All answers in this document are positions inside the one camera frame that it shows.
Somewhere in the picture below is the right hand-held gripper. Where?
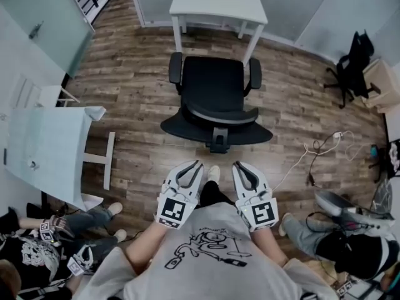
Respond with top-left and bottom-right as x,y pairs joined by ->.
231,161 -> 279,233

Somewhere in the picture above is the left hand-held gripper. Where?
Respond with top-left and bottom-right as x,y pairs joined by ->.
154,160 -> 204,230

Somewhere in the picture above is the black office chair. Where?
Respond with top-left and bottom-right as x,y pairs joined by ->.
160,51 -> 274,154

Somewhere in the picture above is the person's right forearm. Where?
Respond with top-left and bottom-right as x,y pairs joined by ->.
249,227 -> 290,268

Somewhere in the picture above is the person's left forearm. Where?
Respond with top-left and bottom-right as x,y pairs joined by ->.
124,221 -> 171,277

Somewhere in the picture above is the black mesh swivel chair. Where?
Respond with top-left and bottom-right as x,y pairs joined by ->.
322,29 -> 381,109

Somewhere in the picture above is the white desk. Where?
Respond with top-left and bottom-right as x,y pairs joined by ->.
169,0 -> 269,66

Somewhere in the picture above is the person's white shoe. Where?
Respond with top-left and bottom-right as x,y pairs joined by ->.
206,164 -> 221,184

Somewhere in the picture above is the person's black trouser leg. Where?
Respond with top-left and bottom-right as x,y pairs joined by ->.
199,180 -> 236,208

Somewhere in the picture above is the person's grey printed t-shirt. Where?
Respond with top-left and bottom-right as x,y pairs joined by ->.
72,202 -> 341,300

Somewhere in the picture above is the grey plastic device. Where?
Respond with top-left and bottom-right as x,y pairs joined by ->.
313,188 -> 396,229

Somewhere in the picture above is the black stand with blue part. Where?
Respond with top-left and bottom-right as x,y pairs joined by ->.
367,142 -> 393,184

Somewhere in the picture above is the clear plastic bag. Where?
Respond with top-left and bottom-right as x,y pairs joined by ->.
369,179 -> 394,214

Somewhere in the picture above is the white table with pale top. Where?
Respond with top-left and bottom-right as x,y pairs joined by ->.
4,106 -> 117,213

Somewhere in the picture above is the small white stool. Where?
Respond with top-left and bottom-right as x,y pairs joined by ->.
37,85 -> 81,108

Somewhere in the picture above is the beige cabinet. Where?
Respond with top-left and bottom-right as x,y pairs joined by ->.
361,59 -> 400,114

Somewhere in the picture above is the frosted glass door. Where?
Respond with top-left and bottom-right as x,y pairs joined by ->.
0,0 -> 95,78

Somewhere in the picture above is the white cable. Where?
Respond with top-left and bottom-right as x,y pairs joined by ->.
271,129 -> 366,192

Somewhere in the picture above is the black cable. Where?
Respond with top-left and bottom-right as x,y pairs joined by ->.
304,132 -> 342,186

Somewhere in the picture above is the metal door handle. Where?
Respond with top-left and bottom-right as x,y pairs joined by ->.
29,21 -> 45,39

